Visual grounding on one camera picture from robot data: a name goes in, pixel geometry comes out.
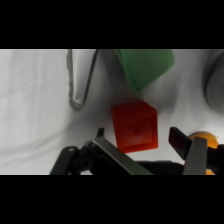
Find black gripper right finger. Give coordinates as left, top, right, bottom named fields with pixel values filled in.
left=168, top=126, right=209, bottom=176

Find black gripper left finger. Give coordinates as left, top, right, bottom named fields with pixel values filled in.
left=49, top=127, right=154, bottom=176

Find red cube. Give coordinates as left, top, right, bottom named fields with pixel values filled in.
left=110, top=100, right=160, bottom=155

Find toy croissant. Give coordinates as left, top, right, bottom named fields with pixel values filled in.
left=187, top=131, right=222, bottom=176

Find metal tongs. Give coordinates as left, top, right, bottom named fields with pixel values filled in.
left=65, top=49, right=100, bottom=111

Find white tablecloth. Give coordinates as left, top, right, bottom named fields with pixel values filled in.
left=0, top=49, right=224, bottom=176

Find green cup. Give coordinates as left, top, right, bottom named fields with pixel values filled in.
left=113, top=49, right=176, bottom=95

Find steel bowl with handle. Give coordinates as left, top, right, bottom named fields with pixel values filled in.
left=202, top=49, right=224, bottom=112

